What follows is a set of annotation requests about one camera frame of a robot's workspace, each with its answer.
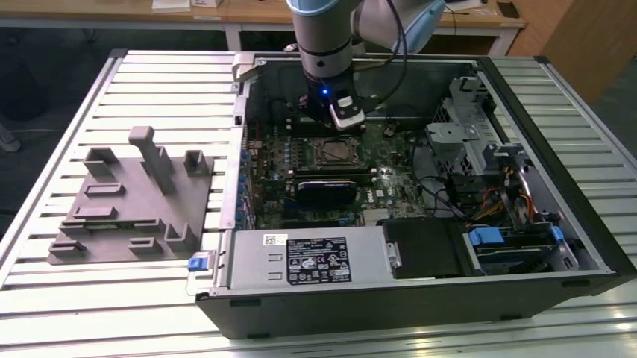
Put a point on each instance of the blue disk carrier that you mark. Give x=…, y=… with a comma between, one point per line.
x=485, y=236

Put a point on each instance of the blue plastic clip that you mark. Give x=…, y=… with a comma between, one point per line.
x=556, y=235

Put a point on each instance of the black plastic shroud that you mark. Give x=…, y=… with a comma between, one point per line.
x=422, y=246

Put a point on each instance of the white barcode sticker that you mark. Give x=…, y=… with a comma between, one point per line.
x=274, y=239

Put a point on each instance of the blue case latch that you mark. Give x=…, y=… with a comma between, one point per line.
x=198, y=262

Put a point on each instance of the white box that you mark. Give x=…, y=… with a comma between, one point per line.
x=169, y=3
x=206, y=3

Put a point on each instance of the green RAM stick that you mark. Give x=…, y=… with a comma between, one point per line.
x=124, y=224

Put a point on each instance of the wooden cabinet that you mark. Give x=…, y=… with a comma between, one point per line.
x=587, y=37

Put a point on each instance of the CPU socket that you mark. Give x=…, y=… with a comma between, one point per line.
x=337, y=164

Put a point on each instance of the black phone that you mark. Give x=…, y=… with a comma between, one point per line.
x=508, y=9

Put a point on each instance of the silver power supply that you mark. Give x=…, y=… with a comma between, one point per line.
x=254, y=261

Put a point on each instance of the black PC case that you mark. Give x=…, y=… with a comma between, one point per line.
x=349, y=313

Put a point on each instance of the grey metal leg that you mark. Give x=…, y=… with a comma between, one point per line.
x=10, y=141

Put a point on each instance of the black RAM slot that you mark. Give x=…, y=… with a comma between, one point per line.
x=338, y=169
x=311, y=133

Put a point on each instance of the silver chipset heatsink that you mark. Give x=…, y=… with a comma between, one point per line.
x=377, y=217

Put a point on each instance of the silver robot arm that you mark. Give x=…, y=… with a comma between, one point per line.
x=323, y=44

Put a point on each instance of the black graphics card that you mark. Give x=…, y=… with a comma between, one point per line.
x=326, y=194

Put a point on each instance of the wooden desk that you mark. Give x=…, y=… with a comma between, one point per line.
x=99, y=15

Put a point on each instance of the black power supply label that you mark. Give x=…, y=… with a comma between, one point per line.
x=318, y=261

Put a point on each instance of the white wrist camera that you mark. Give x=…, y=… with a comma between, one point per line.
x=349, y=121

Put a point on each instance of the silver CPU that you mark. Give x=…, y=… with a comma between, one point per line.
x=337, y=150

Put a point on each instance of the grey parts rack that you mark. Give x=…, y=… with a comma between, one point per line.
x=150, y=209

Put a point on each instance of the green motherboard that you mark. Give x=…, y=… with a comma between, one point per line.
x=278, y=156

